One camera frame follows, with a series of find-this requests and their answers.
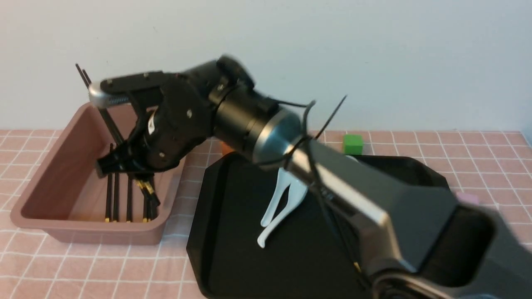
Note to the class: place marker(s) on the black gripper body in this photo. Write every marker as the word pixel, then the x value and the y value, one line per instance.
pixel 174 115

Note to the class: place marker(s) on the black leaning chopstick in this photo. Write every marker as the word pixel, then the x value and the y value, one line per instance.
pixel 86 78
pixel 105 115

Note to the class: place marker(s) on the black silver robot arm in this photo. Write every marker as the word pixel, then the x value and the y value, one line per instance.
pixel 417 242

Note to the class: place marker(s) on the black chopstick gold band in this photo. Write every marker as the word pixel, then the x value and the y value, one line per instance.
pixel 153 195
pixel 146 195

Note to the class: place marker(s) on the black chopstick in bin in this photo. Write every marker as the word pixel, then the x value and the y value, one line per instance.
pixel 116 198
pixel 129 200
pixel 109 196

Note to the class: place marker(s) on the pink checkered tablecloth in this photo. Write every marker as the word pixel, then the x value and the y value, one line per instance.
pixel 495 166

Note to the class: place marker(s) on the black plastic tray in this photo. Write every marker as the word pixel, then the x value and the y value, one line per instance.
pixel 301 259

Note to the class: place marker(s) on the green cube block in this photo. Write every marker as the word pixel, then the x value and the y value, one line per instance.
pixel 352 144

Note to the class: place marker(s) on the orange cube block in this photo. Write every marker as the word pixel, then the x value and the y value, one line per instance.
pixel 225 149

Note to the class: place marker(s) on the brown plastic bin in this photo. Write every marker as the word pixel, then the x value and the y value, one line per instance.
pixel 66 199

